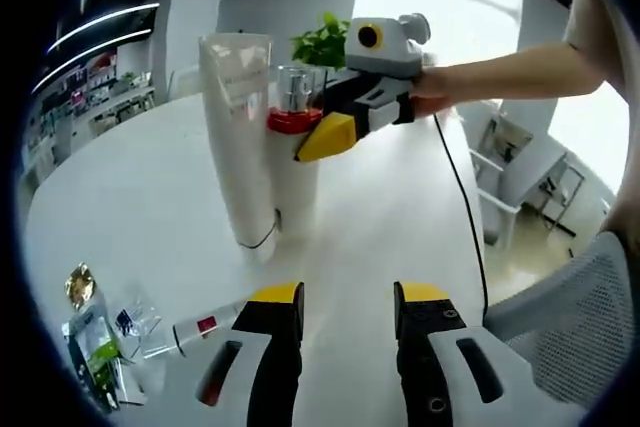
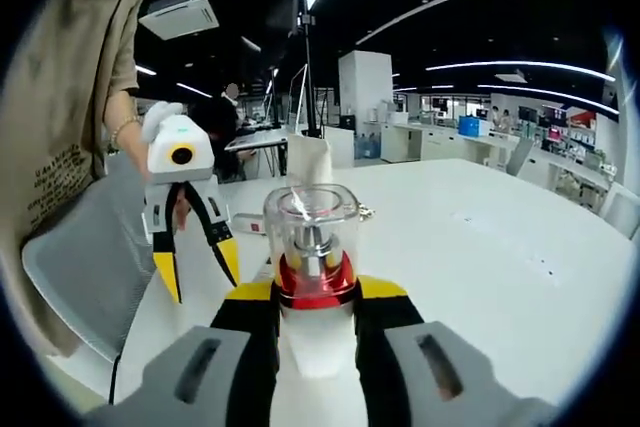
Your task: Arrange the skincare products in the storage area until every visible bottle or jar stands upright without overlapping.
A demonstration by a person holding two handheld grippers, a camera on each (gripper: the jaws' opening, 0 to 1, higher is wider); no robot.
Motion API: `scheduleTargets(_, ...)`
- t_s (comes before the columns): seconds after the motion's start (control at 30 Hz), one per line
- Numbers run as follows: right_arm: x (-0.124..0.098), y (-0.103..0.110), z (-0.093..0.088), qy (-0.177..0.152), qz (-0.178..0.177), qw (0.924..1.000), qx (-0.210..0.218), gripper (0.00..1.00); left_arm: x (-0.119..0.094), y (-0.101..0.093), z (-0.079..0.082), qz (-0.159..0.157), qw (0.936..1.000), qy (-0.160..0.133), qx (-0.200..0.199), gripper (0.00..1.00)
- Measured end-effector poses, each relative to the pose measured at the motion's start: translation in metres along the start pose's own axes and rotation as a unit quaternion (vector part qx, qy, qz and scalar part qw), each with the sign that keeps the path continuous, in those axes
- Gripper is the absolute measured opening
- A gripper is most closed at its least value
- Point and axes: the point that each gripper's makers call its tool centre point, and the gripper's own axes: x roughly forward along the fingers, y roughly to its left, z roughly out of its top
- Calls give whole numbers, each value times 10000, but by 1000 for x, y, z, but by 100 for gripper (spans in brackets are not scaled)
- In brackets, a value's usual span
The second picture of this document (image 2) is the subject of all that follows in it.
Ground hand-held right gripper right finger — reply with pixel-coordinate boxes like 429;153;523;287
353;274;561;421

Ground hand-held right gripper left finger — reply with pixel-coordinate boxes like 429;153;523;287
82;282;282;421

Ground tall red-collared skincare bottle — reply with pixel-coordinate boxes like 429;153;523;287
263;185;371;427

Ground white skincare tube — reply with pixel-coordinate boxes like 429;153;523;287
285;132;335;193

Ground blue storage box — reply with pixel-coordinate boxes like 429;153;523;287
458;115;491;139

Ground person's left hand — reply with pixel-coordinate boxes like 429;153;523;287
172;186;195;232

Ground white office desk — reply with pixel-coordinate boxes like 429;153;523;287
224;126;297;179

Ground grey mesh office chair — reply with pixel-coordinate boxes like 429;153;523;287
22;176;167;364

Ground ceiling air conditioner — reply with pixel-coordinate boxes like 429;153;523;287
138;0;221;41

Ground black stand pole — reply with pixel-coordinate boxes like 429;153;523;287
287;0;327;139

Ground blue water jug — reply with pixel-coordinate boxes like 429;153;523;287
354;131;384;161

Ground white counter cabinets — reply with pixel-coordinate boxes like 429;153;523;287
382;119;522;164

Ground white chair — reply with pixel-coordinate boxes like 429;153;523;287
599;181;640;241

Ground gold bracelet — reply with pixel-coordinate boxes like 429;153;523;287
110;115;143;146

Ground black cable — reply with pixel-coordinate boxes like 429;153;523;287
108;354;124;406

